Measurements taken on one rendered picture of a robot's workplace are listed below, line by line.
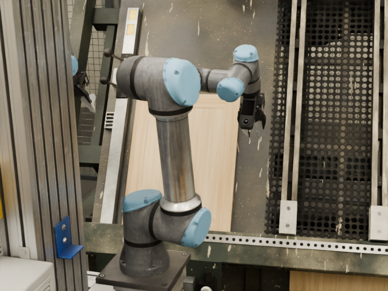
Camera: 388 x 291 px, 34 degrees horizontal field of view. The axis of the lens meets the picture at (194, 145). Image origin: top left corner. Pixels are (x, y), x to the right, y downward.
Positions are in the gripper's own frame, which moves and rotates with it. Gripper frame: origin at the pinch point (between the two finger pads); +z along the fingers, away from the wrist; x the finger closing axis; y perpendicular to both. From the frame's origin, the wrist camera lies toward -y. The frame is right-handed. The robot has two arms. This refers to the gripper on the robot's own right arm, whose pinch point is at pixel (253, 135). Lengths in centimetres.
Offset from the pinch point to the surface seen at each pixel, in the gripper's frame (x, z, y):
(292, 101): -7.6, 15.1, 36.3
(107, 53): 67, -6, 36
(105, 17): 81, -3, 67
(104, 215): 61, 36, -14
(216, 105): 23.2, 16.0, 32.6
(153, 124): 48, 19, 22
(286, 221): -10.9, 35.9, -7.8
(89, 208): 85, 64, 10
